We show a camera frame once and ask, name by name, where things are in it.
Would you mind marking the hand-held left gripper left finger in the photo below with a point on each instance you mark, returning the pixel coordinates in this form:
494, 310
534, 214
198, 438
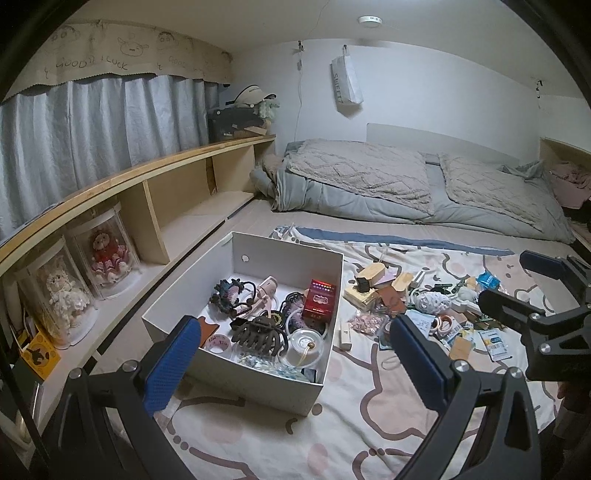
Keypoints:
173, 364

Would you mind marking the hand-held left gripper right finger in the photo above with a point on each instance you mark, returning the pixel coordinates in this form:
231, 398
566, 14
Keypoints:
415, 364

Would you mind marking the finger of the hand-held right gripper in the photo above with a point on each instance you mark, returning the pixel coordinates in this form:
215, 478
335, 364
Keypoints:
508, 304
542, 263

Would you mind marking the white cardboard box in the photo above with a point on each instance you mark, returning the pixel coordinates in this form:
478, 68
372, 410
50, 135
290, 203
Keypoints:
258, 392

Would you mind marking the dark brown hair claw clip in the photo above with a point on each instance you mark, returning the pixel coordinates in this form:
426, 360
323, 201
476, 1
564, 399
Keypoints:
258, 337

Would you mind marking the blue patterned white pouch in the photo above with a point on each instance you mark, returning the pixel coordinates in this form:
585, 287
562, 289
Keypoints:
268, 366

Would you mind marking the red packet box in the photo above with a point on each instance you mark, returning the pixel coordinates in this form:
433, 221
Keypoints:
319, 302

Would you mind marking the blue snack packet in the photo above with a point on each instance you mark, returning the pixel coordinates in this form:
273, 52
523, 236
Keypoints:
488, 280

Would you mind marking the blue card packet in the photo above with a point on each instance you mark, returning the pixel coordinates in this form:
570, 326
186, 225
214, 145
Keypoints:
495, 345

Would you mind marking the white charger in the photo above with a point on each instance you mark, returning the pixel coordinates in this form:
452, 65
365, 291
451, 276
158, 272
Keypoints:
464, 305

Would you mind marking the beige tape roll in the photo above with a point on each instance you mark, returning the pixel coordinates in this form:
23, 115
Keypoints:
441, 324

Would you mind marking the tan leather card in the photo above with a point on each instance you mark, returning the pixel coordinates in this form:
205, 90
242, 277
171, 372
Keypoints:
461, 349

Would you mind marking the brown leather card holder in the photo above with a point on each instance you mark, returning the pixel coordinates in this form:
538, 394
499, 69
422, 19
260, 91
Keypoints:
207, 330

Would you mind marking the pink tape roll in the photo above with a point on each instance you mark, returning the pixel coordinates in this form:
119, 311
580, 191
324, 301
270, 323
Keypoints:
218, 344

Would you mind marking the white lace ball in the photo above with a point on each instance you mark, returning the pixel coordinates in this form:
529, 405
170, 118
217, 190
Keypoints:
431, 304

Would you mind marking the pink beads bag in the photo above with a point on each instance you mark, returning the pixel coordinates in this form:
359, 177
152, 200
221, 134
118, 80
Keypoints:
367, 324

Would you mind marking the brown leather pouch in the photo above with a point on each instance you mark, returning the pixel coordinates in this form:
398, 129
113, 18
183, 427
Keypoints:
390, 300

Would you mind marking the small cream box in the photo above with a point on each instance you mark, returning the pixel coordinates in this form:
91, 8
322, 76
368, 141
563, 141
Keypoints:
346, 336

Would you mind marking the pink clothes pile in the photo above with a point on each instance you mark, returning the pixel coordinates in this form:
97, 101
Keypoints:
570, 184

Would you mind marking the beige quilted pillow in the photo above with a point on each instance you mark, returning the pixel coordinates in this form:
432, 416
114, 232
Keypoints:
355, 175
498, 189

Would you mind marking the white pink printed blanket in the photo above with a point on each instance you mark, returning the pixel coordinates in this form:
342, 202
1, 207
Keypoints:
369, 438

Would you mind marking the wooden block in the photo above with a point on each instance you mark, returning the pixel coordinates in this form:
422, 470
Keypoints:
358, 295

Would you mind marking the clear round container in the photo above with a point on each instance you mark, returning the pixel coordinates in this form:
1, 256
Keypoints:
304, 348

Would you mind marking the pink hair clip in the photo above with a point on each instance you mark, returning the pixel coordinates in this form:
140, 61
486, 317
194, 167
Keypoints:
267, 293

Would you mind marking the red doll in clear case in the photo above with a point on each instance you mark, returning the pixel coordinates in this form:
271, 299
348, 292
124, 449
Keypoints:
106, 258

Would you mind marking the yellow box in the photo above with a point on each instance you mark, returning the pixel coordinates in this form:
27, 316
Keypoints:
41, 355

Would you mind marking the white doll in clear case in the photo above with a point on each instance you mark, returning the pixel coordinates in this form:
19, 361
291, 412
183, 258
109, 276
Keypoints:
60, 295

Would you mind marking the black scrunchie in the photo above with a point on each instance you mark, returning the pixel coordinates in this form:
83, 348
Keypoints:
293, 304

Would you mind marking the white headboard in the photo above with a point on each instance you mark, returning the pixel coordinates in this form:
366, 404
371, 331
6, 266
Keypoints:
452, 138

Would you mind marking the grey duvet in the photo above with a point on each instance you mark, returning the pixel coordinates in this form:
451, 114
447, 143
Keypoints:
351, 212

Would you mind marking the wooden shelf unit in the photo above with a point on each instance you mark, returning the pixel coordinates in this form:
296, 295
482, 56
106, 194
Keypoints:
184, 189

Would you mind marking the grey curtain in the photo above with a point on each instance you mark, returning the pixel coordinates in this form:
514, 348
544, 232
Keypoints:
92, 138

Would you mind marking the dark bag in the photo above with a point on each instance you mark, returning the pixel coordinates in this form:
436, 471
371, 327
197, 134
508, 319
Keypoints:
235, 123

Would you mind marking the white paper bag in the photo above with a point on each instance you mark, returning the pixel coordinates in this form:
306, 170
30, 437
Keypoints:
346, 78

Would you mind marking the green plush toy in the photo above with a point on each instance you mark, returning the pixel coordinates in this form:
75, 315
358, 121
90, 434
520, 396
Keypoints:
268, 108

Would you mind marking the white visor cap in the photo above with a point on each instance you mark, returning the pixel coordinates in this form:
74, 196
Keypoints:
254, 96

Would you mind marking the round ceiling light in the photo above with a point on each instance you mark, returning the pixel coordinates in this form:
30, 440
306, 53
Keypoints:
369, 19

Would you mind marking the beige printed valance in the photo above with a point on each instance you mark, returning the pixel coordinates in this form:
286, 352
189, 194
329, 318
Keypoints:
115, 50

